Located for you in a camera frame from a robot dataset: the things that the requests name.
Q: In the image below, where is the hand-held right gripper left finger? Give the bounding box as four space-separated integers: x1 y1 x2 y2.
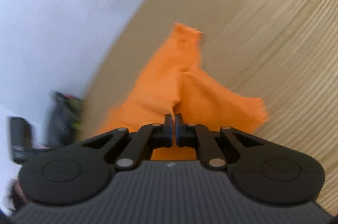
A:
81 114 174 171

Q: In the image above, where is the dark plaid folded garment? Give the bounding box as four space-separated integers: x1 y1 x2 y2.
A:
47 90 84 147

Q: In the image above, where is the yellow-green folded garment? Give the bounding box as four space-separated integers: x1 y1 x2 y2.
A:
69 96 83 131

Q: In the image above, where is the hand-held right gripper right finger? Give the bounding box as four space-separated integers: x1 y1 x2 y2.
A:
176 113 265 169

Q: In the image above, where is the orange t-shirt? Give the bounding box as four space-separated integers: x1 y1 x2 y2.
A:
93 22 268 161

